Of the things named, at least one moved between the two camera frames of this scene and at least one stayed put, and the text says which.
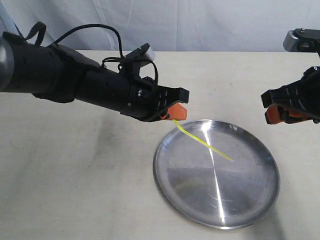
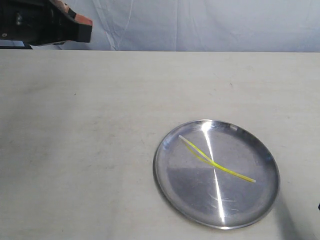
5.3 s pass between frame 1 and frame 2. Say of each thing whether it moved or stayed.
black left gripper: moved
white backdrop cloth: stayed
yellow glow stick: moved
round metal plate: stayed
